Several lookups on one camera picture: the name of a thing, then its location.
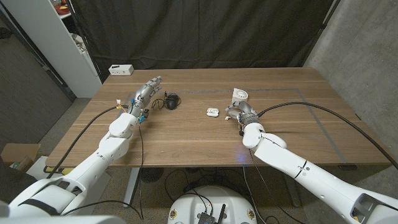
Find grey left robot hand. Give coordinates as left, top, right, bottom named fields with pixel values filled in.
left=126, top=76, right=164, bottom=123

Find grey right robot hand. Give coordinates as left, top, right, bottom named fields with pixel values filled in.
left=225, top=101, right=261, bottom=126

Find black computer mouse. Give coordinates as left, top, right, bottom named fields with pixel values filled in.
left=164, top=94, right=182, bottom=111

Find white kitchen timer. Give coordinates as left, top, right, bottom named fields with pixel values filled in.
left=231, top=88, right=249, bottom=104

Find black floor fan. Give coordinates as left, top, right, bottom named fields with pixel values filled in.
left=139, top=167, right=165, bottom=184

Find black backdrop stand pole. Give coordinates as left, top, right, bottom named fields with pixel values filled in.
left=64, top=0, right=104, bottom=83
left=302, top=0, right=341, bottom=68

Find black backdrop curtain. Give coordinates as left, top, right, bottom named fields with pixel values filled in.
left=70, top=0, right=335, bottom=83

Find grey table leg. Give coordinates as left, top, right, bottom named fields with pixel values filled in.
left=280, top=169, right=302, bottom=208

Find white table leg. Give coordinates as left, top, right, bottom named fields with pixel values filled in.
left=123, top=167, right=141, bottom=208

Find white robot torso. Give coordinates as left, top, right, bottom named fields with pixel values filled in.
left=167, top=185, right=258, bottom=224

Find white cabinet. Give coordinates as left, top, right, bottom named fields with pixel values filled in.
left=1, top=0, right=103, bottom=99

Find black torso antenna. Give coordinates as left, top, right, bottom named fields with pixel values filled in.
left=216, top=203, right=227, bottom=224

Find red bowl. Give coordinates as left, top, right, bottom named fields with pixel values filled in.
left=54, top=4, right=71, bottom=16

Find brown cardboard box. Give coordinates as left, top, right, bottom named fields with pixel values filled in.
left=0, top=142, right=42, bottom=172

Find white robot head housing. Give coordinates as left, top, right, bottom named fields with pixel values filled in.
left=0, top=215, right=127, bottom=224

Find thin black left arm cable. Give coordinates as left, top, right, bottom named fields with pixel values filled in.
left=136, top=122, right=146, bottom=220

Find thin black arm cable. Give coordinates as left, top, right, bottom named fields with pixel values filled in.
left=248, top=148, right=273, bottom=200
left=136, top=122, right=146, bottom=220

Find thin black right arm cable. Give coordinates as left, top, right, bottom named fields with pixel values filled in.
left=248, top=148, right=273, bottom=200

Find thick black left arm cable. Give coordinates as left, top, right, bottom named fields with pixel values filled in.
left=46, top=105, right=126, bottom=180

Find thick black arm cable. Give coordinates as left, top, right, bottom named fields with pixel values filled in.
left=257, top=101, right=398, bottom=170
left=46, top=105, right=126, bottom=180

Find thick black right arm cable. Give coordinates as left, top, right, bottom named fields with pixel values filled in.
left=257, top=101, right=398, bottom=170

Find black floor cable tangle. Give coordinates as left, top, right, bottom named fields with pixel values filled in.
left=164, top=167, right=249, bottom=203

